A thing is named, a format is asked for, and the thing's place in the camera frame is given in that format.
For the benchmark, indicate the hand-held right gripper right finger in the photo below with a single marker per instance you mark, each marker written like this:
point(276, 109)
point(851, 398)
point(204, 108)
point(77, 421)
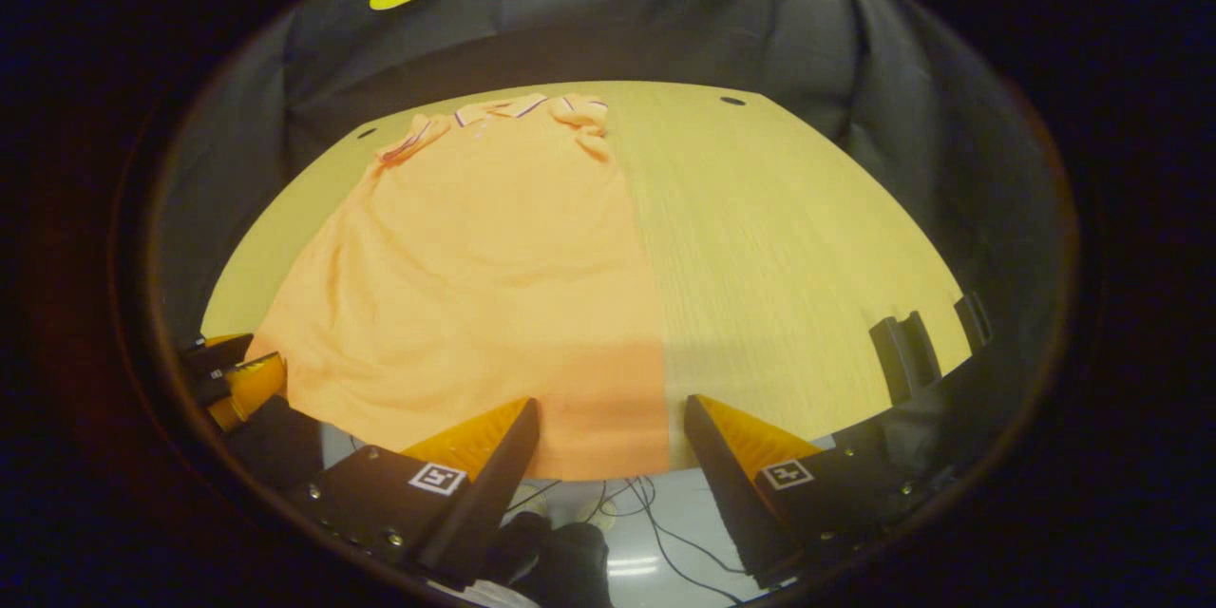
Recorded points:
point(727, 494)

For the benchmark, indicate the dark rounded object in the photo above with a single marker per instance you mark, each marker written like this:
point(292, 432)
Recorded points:
point(560, 560)

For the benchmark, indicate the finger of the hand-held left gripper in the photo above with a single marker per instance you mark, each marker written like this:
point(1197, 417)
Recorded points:
point(214, 353)
point(252, 389)

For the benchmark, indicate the orange T-shirt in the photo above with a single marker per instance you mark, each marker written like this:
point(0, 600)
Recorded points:
point(475, 285)

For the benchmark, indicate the black clamp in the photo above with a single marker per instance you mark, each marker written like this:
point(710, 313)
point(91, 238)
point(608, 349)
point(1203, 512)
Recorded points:
point(902, 356)

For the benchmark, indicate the black backdrop cloth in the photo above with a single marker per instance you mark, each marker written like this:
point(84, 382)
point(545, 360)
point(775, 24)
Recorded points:
point(807, 38)

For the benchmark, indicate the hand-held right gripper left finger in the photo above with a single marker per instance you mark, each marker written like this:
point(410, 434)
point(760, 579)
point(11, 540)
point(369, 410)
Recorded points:
point(484, 503)

